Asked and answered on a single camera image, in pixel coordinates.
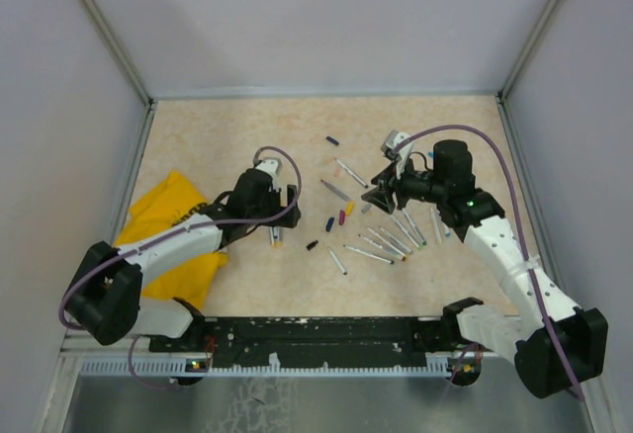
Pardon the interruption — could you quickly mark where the green end marker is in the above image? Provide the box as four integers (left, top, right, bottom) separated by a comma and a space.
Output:
391, 215, 422, 250

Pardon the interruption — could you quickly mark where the light green cap marker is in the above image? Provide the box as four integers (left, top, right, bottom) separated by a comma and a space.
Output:
402, 209, 427, 247

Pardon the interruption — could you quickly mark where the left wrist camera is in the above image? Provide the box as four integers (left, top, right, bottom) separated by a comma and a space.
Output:
256, 157, 283, 178

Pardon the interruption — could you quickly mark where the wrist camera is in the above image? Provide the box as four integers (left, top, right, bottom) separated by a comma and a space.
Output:
256, 157, 283, 178
381, 130, 413, 177

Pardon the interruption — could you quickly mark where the yellow snoopy t-shirt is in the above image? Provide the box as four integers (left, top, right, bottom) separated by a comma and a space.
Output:
115, 170, 228, 310

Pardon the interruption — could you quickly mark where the grey slotted cable duct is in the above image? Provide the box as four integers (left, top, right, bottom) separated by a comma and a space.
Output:
78, 356, 461, 379

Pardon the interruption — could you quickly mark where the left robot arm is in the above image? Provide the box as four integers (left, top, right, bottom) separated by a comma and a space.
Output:
58, 164, 302, 351

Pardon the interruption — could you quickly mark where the blue cap long marker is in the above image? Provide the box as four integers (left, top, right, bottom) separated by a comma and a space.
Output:
334, 158, 369, 189

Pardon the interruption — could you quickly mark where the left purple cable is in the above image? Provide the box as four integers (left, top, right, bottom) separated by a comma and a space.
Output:
58, 145, 303, 390

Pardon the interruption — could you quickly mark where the yellow cap white marker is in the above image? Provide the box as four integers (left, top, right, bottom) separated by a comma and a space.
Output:
379, 226, 412, 254

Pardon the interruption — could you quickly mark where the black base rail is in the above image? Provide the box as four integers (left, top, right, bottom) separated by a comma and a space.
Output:
149, 316, 468, 369

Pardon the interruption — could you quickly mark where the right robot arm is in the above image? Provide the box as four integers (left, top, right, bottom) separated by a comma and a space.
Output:
362, 130, 608, 398

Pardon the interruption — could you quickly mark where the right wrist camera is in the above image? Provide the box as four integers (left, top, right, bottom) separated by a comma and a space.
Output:
381, 130, 413, 177

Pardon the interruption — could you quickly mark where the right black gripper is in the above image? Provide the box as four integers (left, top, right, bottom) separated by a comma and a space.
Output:
362, 153, 448, 214

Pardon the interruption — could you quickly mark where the light blue marker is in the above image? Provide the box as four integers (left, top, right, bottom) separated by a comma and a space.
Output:
434, 209, 451, 237

